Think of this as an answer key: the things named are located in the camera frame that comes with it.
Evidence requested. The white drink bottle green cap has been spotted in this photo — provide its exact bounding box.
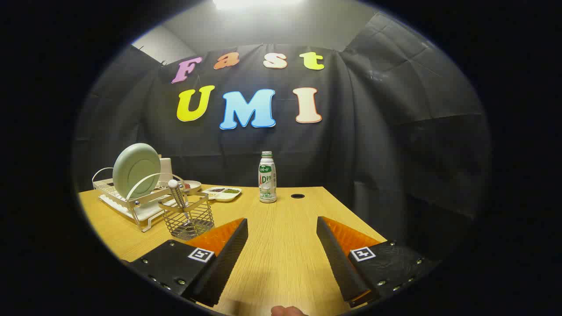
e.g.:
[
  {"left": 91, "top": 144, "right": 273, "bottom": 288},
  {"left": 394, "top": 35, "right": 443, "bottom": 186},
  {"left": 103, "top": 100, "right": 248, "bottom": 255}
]
[{"left": 258, "top": 151, "right": 277, "bottom": 203}]

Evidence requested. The white divided dish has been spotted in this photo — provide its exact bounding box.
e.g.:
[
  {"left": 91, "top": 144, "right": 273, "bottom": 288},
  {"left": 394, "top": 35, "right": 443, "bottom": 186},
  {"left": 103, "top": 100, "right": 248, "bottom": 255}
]
[{"left": 203, "top": 187, "right": 242, "bottom": 202}]

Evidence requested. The white toaster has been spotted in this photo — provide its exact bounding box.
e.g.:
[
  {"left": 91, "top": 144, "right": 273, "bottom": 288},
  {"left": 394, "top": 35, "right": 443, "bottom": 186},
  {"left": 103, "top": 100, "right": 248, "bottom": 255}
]
[{"left": 158, "top": 158, "right": 173, "bottom": 183}]

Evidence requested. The pale green plate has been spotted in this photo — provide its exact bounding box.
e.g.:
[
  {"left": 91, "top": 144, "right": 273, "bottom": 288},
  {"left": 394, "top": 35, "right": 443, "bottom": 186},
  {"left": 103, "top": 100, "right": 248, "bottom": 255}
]
[{"left": 112, "top": 143, "right": 162, "bottom": 200}]

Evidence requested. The white drip tray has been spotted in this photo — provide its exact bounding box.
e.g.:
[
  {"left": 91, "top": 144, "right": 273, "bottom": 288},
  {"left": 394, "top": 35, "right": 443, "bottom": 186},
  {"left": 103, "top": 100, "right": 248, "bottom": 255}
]
[{"left": 99, "top": 194, "right": 165, "bottom": 222}]

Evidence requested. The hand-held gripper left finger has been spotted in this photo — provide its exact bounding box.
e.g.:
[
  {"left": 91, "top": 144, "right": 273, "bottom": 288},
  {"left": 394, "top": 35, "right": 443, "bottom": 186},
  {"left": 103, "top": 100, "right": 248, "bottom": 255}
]
[{"left": 121, "top": 217, "right": 249, "bottom": 308}]

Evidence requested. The metal wire basket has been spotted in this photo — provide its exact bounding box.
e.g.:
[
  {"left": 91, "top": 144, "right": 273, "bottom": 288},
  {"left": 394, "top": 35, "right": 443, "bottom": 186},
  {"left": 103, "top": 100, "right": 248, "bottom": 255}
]
[{"left": 158, "top": 192, "right": 215, "bottom": 241}]

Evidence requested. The black backdrop cloth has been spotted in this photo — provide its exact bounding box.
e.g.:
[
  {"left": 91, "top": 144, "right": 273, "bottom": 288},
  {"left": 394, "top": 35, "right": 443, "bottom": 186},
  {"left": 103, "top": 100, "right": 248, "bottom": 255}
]
[{"left": 72, "top": 11, "right": 492, "bottom": 246}]

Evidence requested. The ceiling light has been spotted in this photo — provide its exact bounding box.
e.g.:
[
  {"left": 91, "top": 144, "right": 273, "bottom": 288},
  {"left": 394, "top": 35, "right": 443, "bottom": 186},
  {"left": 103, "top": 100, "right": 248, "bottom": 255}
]
[{"left": 213, "top": 0, "right": 303, "bottom": 10}]

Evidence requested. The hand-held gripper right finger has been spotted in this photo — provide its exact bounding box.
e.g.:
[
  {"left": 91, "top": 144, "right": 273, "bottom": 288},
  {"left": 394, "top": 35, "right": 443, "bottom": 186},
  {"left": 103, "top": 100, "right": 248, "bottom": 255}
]
[{"left": 316, "top": 216, "right": 440, "bottom": 309}]

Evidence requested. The white wire dish rack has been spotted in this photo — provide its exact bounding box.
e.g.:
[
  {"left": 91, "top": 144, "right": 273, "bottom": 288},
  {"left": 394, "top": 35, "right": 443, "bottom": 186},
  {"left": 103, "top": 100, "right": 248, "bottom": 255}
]
[{"left": 91, "top": 167, "right": 202, "bottom": 232}]

